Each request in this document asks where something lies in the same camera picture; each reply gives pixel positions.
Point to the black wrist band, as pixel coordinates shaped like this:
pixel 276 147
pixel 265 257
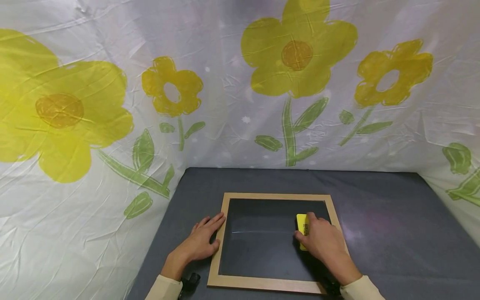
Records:
pixel 330 286
pixel 190 282

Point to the person's left forearm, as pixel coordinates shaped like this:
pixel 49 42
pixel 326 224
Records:
pixel 169 278

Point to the person's left index finger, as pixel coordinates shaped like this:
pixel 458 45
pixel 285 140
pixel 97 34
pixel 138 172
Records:
pixel 216 223

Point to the person's right thumb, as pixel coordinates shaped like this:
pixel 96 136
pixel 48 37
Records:
pixel 302 239

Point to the person's right hand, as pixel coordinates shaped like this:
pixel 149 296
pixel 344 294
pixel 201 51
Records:
pixel 324 241

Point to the person's right forearm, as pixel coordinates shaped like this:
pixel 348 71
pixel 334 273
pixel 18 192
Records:
pixel 354 281

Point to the person's left fingers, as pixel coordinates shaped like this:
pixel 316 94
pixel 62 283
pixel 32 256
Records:
pixel 200 225

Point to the wooden framed chalkboard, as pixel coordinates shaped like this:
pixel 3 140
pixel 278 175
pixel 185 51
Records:
pixel 262 241

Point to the person's left hand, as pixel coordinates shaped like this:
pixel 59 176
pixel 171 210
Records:
pixel 197 245

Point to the yellow chalkboard eraser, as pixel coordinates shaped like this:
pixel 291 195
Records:
pixel 302 225

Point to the person's right index finger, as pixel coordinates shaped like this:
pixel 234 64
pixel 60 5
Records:
pixel 312 219

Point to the person's left thumb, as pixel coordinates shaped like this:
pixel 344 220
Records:
pixel 213 248

